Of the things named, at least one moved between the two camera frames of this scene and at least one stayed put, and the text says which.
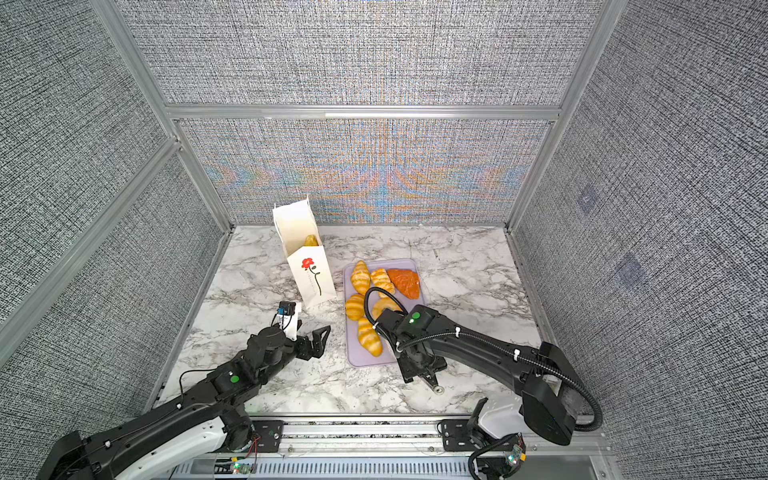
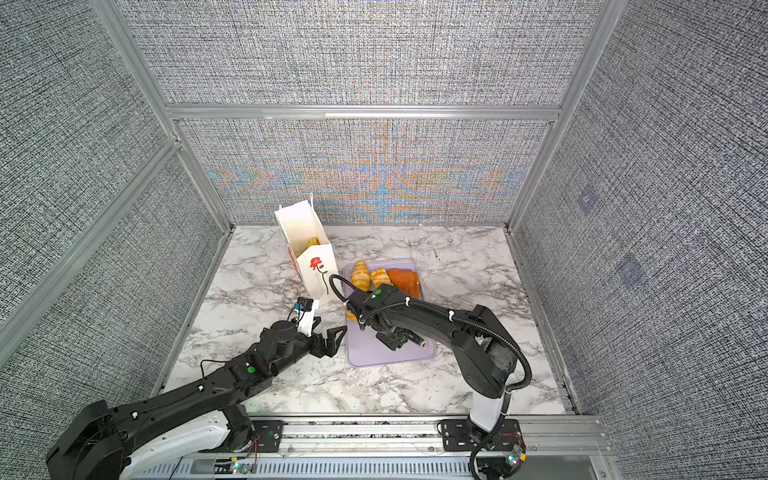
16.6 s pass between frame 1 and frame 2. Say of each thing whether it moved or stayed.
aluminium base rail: stayed
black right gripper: moved
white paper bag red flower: stayed
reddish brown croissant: stayed
